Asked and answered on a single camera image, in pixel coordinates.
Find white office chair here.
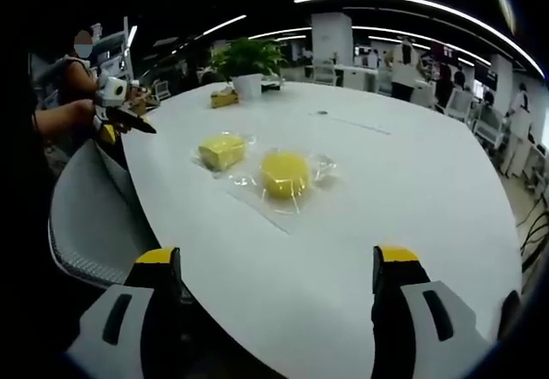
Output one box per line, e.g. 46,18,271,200
472,105,508,151
444,87,474,123

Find grey mesh office chair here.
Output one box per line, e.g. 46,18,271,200
47,140,160,289

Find round yellow silicone block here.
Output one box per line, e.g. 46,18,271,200
259,148,311,204

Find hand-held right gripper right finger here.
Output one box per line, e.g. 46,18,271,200
370,244,491,379

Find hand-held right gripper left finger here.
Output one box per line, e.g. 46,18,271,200
65,245,184,379

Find long curved ceiling light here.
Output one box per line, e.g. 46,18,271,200
293,0,546,81

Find yellow tissue box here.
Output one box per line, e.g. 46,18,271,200
209,87,240,110

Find rectangular yellow silicone block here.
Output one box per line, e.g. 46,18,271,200
197,133,247,171

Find green potted plant white pot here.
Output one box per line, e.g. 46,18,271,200
208,37,287,99

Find person's left hand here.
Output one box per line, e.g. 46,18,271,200
70,98,100,129

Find square yellow sponge in wrapper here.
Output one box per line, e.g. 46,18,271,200
190,129,259,179

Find round yellow sponge in wrapper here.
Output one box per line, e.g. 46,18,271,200
229,151,344,220

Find black floor cables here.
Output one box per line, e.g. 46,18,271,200
516,201,549,271

